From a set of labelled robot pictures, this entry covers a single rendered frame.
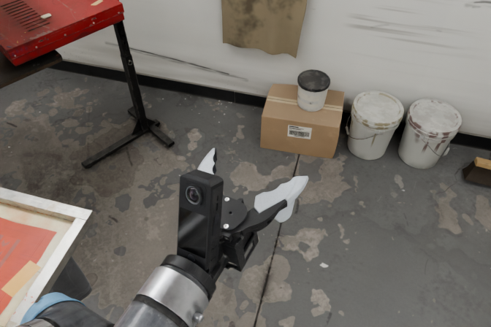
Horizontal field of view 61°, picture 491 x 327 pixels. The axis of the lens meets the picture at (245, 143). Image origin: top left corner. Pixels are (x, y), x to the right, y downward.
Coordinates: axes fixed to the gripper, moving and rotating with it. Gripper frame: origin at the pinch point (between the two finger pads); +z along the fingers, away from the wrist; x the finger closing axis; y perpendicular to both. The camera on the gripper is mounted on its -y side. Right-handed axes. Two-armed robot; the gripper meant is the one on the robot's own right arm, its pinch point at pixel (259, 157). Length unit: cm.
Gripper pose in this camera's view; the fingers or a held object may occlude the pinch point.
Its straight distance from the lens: 60.4
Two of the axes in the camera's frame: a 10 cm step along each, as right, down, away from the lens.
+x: 8.7, 2.5, -4.2
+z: 4.7, -6.4, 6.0
